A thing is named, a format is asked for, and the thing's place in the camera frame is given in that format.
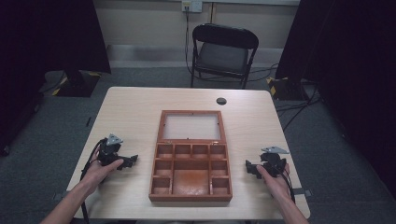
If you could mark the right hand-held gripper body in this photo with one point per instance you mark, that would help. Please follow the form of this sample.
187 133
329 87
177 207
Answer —
273 161

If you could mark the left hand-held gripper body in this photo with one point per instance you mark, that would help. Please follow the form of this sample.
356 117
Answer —
109 152

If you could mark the wooden compartment box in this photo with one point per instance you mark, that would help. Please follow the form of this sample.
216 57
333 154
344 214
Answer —
190 182

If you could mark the person's right hand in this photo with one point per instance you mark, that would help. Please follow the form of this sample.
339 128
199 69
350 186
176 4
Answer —
274 185

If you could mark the person's left hand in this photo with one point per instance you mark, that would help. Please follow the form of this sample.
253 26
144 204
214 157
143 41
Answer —
99 172

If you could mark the yellow black striped stand base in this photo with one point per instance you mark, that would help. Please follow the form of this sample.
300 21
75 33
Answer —
285 88

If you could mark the black folding chair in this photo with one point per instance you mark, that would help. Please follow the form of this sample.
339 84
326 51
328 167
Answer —
223 56

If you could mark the black curtain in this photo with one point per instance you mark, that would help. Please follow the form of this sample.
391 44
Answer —
46 46
351 62

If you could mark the grey table edge bracket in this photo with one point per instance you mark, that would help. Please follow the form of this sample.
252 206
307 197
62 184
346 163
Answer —
302 192

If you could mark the white wall socket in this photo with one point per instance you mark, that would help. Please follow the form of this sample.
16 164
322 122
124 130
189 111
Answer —
191 5

